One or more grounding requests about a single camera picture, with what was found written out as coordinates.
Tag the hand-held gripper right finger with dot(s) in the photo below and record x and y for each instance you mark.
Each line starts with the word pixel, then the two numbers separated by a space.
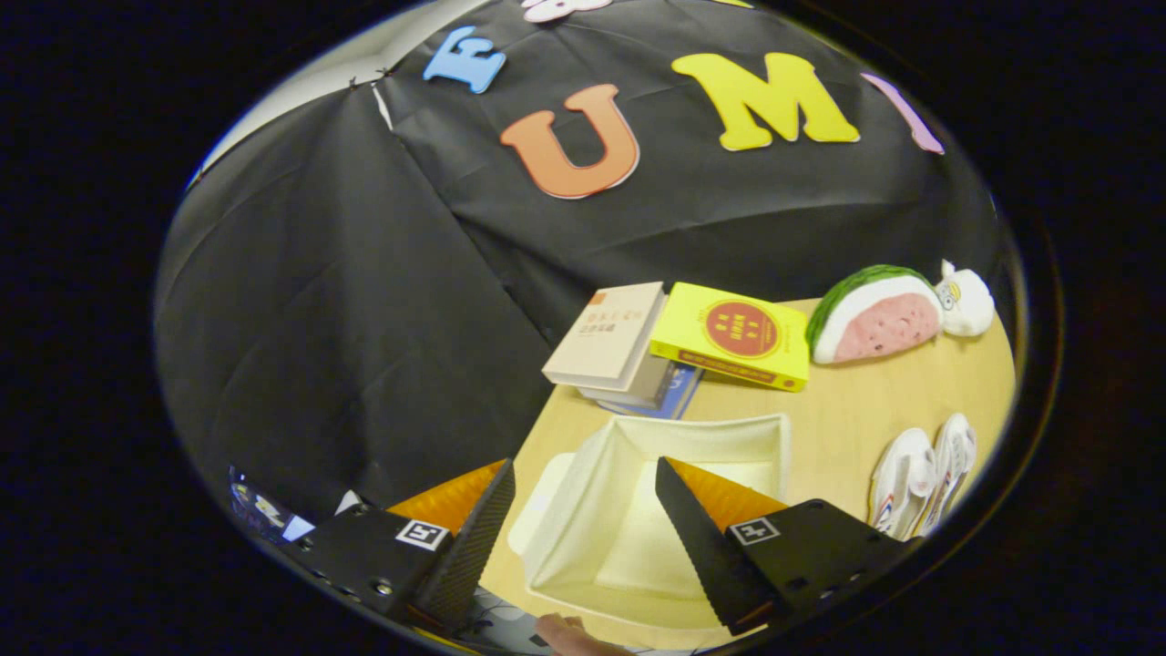
pixel 710 556

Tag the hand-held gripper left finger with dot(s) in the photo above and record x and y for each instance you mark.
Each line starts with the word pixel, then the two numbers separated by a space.
pixel 465 565

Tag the cream fabric storage box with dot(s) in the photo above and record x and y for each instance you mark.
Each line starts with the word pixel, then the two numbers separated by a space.
pixel 583 510

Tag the white canvas shoe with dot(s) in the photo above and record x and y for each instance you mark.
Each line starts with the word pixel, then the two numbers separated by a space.
pixel 958 456
pixel 902 474

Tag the blue book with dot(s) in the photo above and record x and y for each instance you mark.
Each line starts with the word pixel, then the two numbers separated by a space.
pixel 679 396

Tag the pale grey book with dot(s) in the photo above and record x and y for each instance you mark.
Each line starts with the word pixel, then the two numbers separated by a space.
pixel 638 387

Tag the yellow book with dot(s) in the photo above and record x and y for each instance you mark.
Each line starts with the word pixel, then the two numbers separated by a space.
pixel 729 333

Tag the beige book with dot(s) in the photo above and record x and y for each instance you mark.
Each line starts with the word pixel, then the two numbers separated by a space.
pixel 606 333

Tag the watermelon slice plush toy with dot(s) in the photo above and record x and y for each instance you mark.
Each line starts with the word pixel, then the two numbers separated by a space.
pixel 874 319

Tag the white plush toy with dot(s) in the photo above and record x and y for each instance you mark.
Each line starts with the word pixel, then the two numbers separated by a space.
pixel 967 305

